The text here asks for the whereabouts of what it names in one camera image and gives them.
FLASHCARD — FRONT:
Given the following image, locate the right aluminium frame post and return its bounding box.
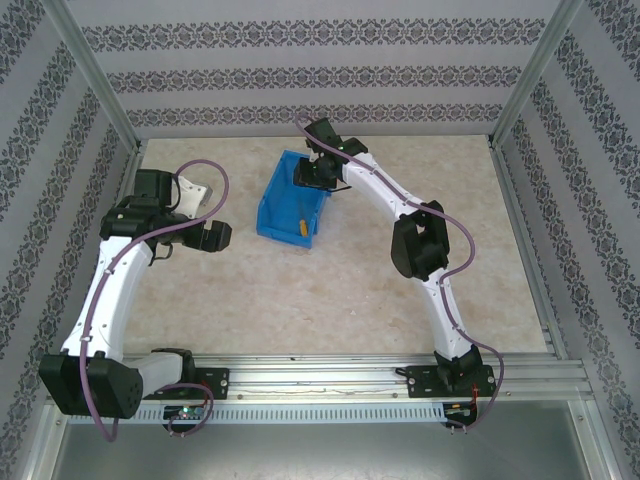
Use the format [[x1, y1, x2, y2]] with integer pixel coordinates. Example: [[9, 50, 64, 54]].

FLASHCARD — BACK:
[[489, 0, 585, 147]]

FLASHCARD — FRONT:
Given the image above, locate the long purple left arm cable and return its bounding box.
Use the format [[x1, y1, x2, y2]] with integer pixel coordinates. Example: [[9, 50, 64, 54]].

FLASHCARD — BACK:
[[78, 158, 233, 444]]

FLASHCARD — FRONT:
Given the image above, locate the right aluminium side rail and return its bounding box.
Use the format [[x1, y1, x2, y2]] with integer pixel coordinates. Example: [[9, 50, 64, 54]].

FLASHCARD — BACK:
[[490, 142, 571, 362]]

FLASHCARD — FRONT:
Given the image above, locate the grey sheet metal panel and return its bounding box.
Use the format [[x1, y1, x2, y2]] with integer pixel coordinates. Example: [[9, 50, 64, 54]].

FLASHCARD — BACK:
[[19, 399, 621, 480]]

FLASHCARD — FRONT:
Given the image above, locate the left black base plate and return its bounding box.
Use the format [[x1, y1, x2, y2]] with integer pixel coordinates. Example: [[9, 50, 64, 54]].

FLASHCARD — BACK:
[[193, 366, 231, 402]]

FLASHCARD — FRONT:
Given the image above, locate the yellow handled screwdriver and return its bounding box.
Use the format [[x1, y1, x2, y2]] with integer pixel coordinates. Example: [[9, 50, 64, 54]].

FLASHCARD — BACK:
[[294, 194, 310, 238]]

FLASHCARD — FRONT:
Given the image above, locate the white slotted cable duct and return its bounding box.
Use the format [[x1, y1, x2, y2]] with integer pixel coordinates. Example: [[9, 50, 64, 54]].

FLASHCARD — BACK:
[[133, 401, 447, 422]]

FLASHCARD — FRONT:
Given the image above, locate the aluminium mounting rail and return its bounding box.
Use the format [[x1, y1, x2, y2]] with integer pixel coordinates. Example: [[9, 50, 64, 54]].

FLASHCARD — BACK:
[[123, 351, 587, 402]]

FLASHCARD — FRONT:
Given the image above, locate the left aluminium frame post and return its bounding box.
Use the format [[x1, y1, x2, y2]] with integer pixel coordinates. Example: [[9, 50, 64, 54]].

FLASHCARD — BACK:
[[43, 0, 145, 157]]

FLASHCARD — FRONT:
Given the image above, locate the short purple base cable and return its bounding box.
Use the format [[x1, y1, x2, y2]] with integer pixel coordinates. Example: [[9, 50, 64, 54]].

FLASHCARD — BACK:
[[166, 381, 217, 439]]

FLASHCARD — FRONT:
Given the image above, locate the long purple right arm cable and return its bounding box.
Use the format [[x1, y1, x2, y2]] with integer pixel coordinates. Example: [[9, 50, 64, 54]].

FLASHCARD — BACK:
[[294, 113, 507, 435]]

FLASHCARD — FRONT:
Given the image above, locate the left small circuit board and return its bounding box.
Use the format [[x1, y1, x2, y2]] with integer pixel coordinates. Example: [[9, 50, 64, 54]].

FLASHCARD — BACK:
[[163, 406, 207, 422]]

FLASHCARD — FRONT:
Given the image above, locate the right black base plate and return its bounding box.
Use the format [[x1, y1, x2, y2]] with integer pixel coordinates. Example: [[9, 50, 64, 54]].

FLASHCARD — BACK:
[[395, 363, 495, 400]]

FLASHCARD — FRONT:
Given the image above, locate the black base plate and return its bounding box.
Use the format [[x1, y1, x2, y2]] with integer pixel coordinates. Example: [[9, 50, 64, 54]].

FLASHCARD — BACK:
[[395, 363, 495, 400], [193, 366, 231, 402]]

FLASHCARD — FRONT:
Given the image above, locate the aluminium frame post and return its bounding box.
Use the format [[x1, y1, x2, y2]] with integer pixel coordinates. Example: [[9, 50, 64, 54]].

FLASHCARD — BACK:
[[43, 0, 145, 157], [489, 0, 585, 147]]

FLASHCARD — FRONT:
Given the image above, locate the long purple arm cable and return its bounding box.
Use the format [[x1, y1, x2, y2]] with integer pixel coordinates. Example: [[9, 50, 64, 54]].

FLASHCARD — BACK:
[[78, 158, 233, 444], [294, 113, 507, 435]]

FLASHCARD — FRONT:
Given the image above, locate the blue plastic storage bin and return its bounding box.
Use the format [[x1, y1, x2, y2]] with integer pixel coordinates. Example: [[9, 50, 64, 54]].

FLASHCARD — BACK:
[[255, 149, 333, 252]]

